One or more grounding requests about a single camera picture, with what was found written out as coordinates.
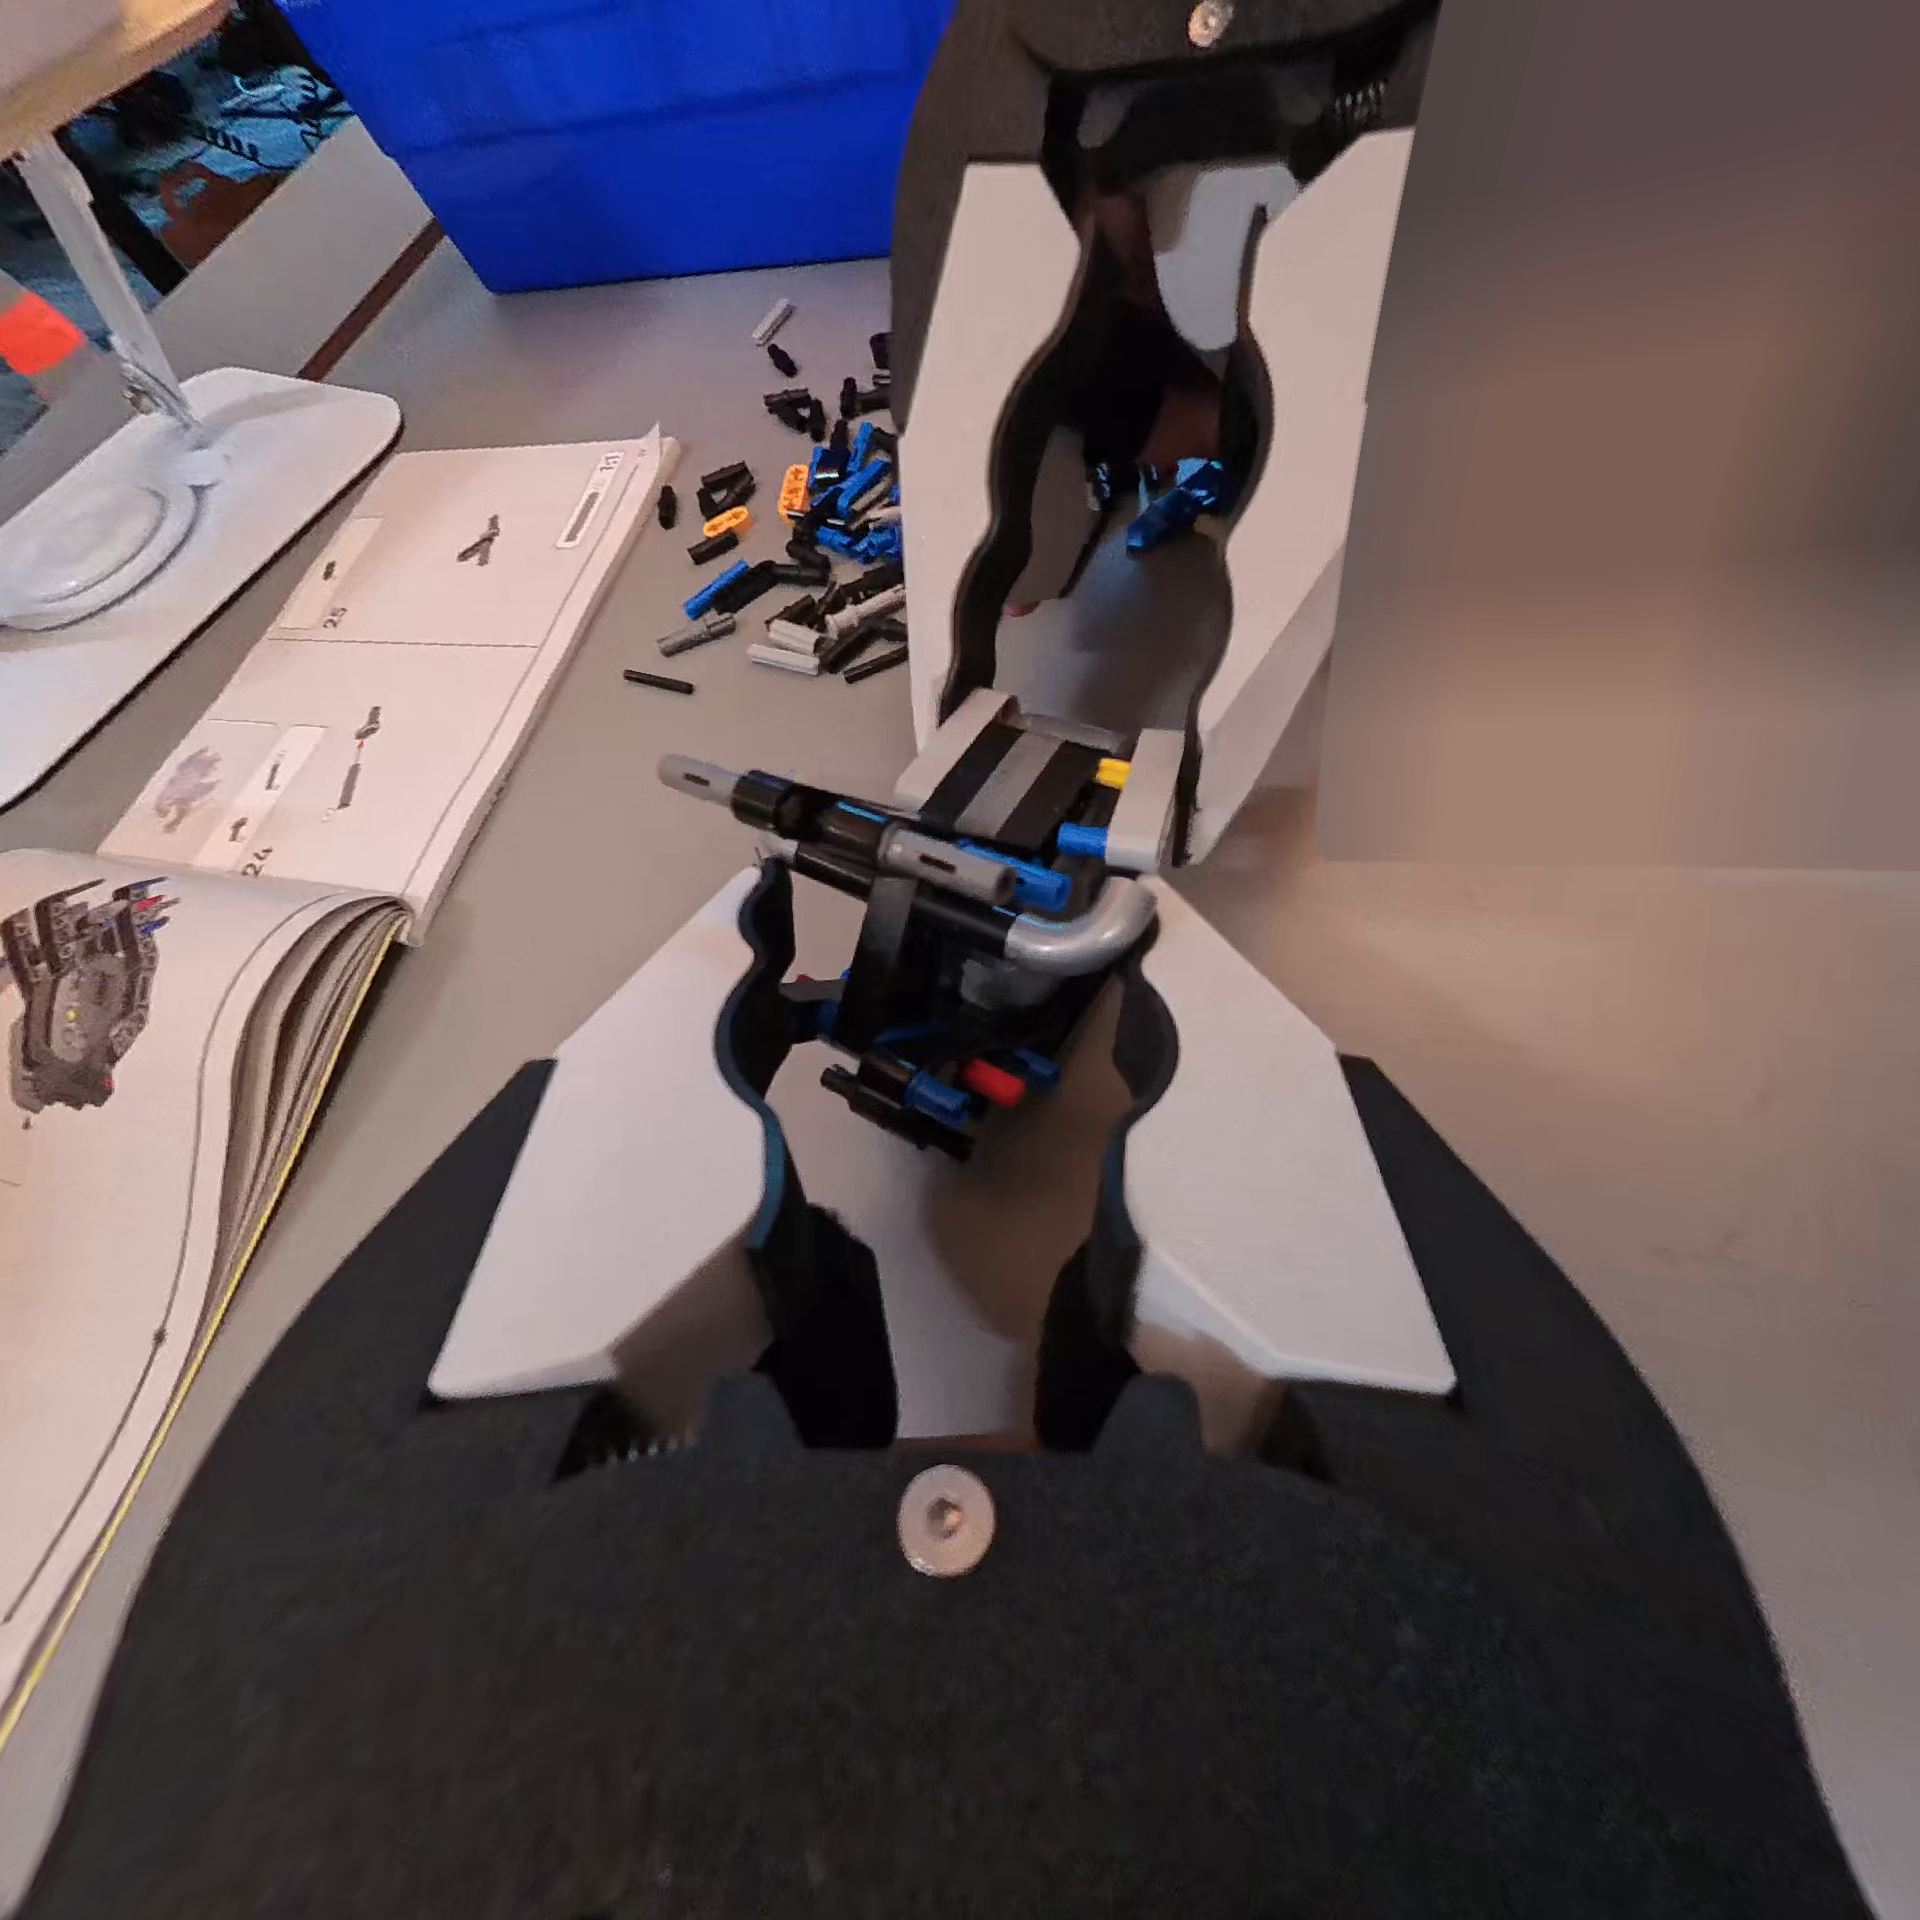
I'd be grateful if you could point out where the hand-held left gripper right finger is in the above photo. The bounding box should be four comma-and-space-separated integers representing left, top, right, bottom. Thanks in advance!
1114, 883, 1460, 1396

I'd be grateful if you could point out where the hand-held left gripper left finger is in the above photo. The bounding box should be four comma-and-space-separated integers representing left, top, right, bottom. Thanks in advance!
423, 861, 800, 1420

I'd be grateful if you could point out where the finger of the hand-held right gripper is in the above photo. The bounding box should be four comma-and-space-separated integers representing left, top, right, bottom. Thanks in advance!
895, 161, 1108, 750
1158, 129, 1421, 873

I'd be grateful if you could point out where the black and grey lego assembly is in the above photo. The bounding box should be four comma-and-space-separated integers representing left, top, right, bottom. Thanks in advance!
655, 689, 1191, 1165

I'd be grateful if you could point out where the pile of small lego pieces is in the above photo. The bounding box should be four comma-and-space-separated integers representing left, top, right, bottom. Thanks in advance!
621, 293, 1234, 698

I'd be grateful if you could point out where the open lego instruction booklet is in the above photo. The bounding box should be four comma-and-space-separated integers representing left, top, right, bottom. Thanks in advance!
0, 422, 682, 1748

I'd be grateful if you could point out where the blue plastic bin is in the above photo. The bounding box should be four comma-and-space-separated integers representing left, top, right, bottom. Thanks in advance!
276, 0, 963, 298

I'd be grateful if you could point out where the white stand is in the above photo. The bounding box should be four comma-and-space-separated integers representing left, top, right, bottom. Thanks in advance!
0, 141, 405, 812

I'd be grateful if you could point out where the wooden board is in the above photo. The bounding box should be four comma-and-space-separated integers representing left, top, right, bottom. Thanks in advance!
0, 0, 238, 156

